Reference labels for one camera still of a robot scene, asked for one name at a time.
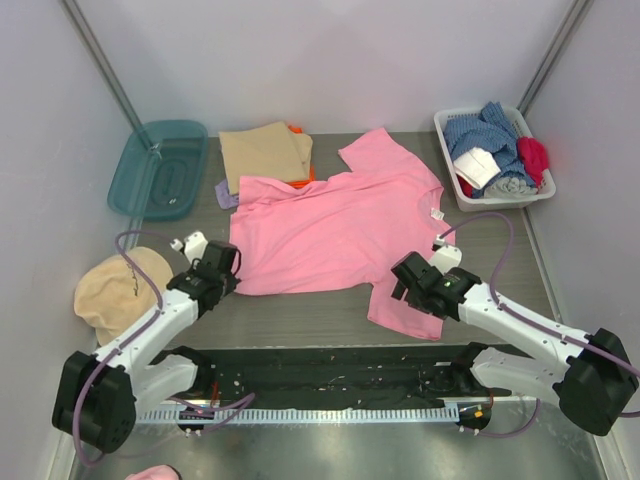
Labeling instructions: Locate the white plastic basket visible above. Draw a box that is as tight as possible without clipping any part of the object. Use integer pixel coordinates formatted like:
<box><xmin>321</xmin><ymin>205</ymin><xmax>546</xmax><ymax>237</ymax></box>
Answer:
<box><xmin>434</xmin><ymin>102</ymin><xmax>556</xmax><ymax>212</ymax></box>

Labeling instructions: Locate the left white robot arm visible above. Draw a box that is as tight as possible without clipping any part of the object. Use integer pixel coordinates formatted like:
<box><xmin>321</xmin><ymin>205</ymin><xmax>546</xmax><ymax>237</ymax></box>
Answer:
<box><xmin>51</xmin><ymin>231</ymin><xmax>242</xmax><ymax>454</ymax></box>

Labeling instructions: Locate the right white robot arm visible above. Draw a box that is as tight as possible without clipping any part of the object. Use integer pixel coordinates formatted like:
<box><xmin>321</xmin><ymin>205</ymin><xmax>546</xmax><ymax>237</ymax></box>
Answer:
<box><xmin>391</xmin><ymin>249</ymin><xmax>639</xmax><ymax>436</ymax></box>

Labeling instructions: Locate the orange t shirt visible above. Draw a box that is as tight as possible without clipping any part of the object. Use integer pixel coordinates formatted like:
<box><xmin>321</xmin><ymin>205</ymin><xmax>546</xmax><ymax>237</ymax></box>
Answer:
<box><xmin>288</xmin><ymin>125</ymin><xmax>316</xmax><ymax>189</ymax></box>

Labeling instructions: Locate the beige t shirt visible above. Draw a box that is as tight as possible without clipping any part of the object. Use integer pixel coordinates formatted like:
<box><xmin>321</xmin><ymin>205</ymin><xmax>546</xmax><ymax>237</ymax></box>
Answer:
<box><xmin>219</xmin><ymin>121</ymin><xmax>313</xmax><ymax>194</ymax></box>

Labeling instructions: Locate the magenta cloth in basket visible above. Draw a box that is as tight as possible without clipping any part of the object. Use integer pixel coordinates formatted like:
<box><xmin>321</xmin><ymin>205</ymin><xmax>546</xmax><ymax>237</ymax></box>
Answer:
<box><xmin>517</xmin><ymin>137</ymin><xmax>549</xmax><ymax>187</ymax></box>

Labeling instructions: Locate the red cloth in basket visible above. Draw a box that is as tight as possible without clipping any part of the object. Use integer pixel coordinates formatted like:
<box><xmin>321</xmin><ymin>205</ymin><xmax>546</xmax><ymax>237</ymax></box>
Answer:
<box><xmin>457</xmin><ymin>176</ymin><xmax>474</xmax><ymax>198</ymax></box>

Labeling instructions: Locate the pink cloth at bottom edge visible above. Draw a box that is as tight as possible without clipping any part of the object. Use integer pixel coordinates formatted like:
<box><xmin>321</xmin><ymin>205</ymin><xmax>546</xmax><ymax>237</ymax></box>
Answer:
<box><xmin>125</xmin><ymin>465</ymin><xmax>181</xmax><ymax>480</ymax></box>

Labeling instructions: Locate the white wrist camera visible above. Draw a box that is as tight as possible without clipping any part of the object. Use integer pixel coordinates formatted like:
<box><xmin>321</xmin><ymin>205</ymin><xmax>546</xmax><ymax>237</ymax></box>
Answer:
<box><xmin>428</xmin><ymin>237</ymin><xmax>462</xmax><ymax>274</ymax></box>
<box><xmin>170</xmin><ymin>231</ymin><xmax>208</xmax><ymax>263</ymax></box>

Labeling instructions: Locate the beige crumpled cloth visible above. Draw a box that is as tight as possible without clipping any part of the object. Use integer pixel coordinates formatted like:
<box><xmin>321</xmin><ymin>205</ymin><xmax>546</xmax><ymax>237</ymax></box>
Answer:
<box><xmin>74</xmin><ymin>247</ymin><xmax>173</xmax><ymax>346</ymax></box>

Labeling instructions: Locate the aluminium frame post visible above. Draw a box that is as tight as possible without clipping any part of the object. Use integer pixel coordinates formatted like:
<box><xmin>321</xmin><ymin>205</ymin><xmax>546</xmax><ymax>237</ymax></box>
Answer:
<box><xmin>517</xmin><ymin>0</ymin><xmax>595</xmax><ymax>116</ymax></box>
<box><xmin>60</xmin><ymin>0</ymin><xmax>142</xmax><ymax>130</ymax></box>

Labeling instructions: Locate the lavender t shirt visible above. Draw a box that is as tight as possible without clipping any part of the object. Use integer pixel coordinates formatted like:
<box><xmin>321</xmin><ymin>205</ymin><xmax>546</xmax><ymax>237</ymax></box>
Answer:
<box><xmin>214</xmin><ymin>179</ymin><xmax>239</xmax><ymax>210</ymax></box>

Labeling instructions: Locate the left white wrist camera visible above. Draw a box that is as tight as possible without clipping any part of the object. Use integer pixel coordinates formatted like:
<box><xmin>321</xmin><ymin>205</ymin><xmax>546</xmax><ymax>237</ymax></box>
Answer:
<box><xmin>170</xmin><ymin>231</ymin><xmax>208</xmax><ymax>263</ymax></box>

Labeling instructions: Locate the pink t shirt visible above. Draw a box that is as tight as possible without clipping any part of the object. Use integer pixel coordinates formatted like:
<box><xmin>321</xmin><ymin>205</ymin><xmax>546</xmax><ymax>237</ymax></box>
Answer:
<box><xmin>230</xmin><ymin>128</ymin><xmax>448</xmax><ymax>340</ymax></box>

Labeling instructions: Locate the teal plastic bin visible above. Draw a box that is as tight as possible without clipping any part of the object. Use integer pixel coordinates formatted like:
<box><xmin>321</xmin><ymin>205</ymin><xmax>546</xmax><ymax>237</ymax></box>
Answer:
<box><xmin>107</xmin><ymin>120</ymin><xmax>209</xmax><ymax>222</ymax></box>

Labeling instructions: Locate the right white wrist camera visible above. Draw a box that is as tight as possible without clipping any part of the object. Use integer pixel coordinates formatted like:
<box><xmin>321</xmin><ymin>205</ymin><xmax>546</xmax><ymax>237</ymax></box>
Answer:
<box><xmin>428</xmin><ymin>237</ymin><xmax>462</xmax><ymax>274</ymax></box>

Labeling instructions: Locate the blue checked shirt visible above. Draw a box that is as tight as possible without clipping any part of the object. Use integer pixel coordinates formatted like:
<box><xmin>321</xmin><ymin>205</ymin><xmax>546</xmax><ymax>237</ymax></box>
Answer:
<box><xmin>444</xmin><ymin>102</ymin><xmax>536</xmax><ymax>195</ymax></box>

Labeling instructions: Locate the white cloth in basket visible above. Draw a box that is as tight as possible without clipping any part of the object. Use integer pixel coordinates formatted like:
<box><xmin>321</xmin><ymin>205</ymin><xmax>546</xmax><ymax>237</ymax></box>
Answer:
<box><xmin>453</xmin><ymin>147</ymin><xmax>501</xmax><ymax>190</ymax></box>

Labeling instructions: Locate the right aluminium frame post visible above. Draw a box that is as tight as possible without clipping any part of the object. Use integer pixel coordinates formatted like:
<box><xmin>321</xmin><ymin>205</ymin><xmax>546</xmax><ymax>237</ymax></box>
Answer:
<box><xmin>517</xmin><ymin>0</ymin><xmax>595</xmax><ymax>116</ymax></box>

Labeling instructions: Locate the white slotted cable duct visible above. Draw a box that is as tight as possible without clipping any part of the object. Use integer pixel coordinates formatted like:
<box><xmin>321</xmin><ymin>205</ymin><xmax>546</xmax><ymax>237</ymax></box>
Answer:
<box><xmin>137</xmin><ymin>403</ymin><xmax>459</xmax><ymax>426</ymax></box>

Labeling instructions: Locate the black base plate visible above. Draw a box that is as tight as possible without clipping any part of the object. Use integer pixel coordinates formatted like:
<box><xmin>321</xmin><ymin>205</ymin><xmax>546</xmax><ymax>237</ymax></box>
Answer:
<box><xmin>178</xmin><ymin>345</ymin><xmax>508</xmax><ymax>411</ymax></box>

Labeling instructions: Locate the grey cloth in basket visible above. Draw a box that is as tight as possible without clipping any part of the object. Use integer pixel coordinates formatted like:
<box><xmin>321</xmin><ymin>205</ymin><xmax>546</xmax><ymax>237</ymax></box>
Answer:
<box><xmin>483</xmin><ymin>176</ymin><xmax>538</xmax><ymax>200</ymax></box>

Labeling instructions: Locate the left aluminium frame post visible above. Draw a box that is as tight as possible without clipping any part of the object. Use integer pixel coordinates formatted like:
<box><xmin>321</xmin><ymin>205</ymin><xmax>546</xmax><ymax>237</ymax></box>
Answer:
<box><xmin>60</xmin><ymin>0</ymin><xmax>142</xmax><ymax>130</ymax></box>

